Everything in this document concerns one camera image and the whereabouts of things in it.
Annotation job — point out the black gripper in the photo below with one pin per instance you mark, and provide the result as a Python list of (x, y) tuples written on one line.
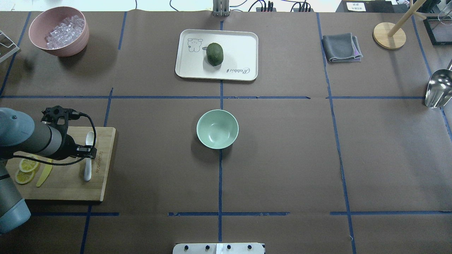
[(69, 146)]

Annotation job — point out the white plastic spoon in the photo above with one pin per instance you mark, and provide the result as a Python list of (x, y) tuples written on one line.
[(90, 138)]

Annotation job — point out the light green bowl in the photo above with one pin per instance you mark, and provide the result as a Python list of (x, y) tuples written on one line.
[(217, 129)]

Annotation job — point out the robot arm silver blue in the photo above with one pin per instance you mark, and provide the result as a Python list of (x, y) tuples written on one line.
[(47, 138)]

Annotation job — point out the pink bowl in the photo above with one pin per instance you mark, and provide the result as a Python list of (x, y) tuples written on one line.
[(46, 21)]

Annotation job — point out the yellow plastic knife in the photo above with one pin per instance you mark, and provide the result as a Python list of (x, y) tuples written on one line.
[(45, 173)]

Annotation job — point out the upper lemon slice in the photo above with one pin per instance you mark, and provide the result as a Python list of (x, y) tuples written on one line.
[(29, 163)]

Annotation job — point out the lemon slice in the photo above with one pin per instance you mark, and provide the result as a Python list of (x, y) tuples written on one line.
[(29, 163), (24, 177)]

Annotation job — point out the lower lemon slice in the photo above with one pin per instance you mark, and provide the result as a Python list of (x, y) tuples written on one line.
[(24, 177)]

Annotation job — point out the clear ice cubes pile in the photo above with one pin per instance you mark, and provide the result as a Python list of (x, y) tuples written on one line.
[(66, 32)]

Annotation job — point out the clear tray at edge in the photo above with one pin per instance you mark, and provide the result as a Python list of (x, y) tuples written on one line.
[(7, 47)]

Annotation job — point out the green avocado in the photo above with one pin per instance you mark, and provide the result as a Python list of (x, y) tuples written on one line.
[(215, 54)]

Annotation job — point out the white rabbit tray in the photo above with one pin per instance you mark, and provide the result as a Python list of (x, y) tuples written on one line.
[(240, 55)]

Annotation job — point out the grey folded cloth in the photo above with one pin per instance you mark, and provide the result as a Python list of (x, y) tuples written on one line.
[(341, 48)]

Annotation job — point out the wooden stand with pole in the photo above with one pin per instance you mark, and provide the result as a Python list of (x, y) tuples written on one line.
[(391, 36)]

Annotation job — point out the metal scoop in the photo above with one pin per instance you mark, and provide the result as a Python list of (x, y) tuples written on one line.
[(439, 88)]

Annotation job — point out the black framed box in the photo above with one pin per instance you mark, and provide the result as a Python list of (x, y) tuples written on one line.
[(439, 32)]

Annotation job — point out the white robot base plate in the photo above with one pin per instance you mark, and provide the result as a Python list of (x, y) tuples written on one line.
[(220, 248)]

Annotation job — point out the grey metal post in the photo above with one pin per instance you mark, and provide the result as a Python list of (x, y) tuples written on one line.
[(221, 8)]

